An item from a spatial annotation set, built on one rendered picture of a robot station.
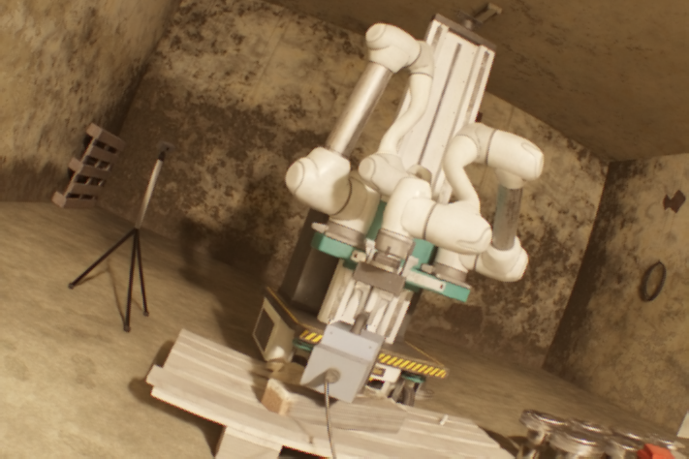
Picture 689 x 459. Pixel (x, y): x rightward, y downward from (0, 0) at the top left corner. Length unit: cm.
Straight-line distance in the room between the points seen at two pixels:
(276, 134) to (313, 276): 422
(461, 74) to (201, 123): 443
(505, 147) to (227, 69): 521
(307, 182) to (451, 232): 79
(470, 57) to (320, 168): 101
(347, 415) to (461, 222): 62
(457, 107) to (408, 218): 127
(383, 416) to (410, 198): 65
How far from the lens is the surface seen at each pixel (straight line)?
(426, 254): 265
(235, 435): 148
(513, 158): 204
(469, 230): 157
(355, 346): 157
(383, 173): 204
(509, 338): 763
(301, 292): 273
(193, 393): 148
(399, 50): 231
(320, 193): 225
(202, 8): 721
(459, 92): 282
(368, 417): 178
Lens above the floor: 64
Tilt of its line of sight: 3 degrees up
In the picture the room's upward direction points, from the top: 21 degrees clockwise
